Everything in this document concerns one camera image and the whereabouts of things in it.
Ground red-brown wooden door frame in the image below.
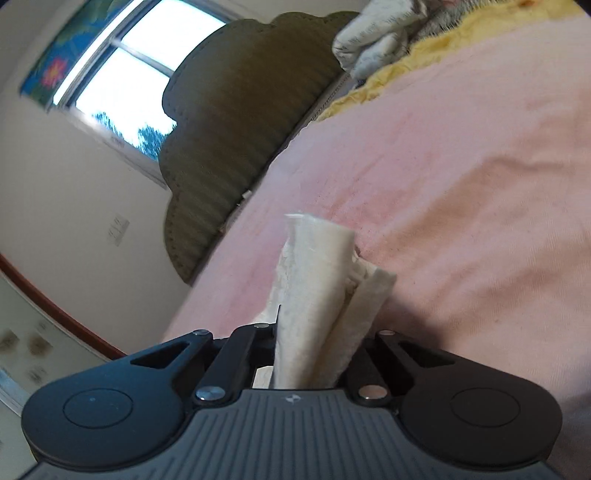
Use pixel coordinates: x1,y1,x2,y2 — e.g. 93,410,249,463
1,255,125,360

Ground window with white frame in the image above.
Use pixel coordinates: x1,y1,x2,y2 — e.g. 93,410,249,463
52,1,229,161

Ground white wall socket plate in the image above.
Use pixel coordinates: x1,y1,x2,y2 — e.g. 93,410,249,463
107,214,130,246

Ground olive green padded headboard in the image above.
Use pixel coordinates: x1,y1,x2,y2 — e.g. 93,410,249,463
158,11,356,284

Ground white floral wardrobe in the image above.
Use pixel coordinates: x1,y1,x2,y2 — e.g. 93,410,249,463
1,277,107,479

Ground white printed pillow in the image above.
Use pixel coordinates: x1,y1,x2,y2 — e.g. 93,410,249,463
331,0,463,80

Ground colourful floral curtain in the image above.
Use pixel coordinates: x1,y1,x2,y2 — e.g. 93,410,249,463
20,0,129,109

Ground pink floral bed sheet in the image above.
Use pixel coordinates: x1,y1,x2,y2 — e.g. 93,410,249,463
166,14,590,479

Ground yellow blanket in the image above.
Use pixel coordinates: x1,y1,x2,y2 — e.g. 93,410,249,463
318,1,584,122

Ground cream white pants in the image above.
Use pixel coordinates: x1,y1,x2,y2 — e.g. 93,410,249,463
255,214,397,390

